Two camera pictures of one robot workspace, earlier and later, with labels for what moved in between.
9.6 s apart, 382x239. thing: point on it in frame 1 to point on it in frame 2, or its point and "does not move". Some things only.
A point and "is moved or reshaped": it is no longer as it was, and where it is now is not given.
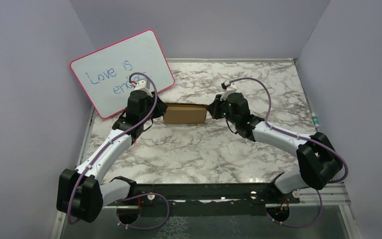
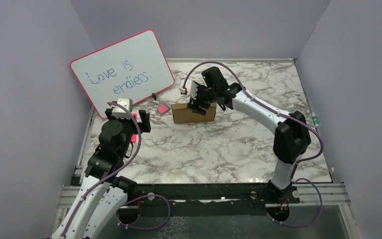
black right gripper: (214, 107) to (194, 104)
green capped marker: (315, 119) does not move
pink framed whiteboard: (104, 73) does not move
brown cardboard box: (185, 113) is moved or reshaped
